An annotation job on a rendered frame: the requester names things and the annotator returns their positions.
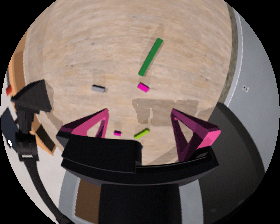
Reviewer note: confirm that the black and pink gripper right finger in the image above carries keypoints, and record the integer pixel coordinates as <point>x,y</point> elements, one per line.
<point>204,134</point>

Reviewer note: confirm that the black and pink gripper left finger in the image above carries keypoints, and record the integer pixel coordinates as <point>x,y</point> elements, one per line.
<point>82,125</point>

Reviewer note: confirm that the grey rod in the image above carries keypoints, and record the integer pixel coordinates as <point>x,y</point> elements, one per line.
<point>98,88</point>

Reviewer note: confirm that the small magenta block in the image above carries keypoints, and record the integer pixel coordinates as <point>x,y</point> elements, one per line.
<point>143,87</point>

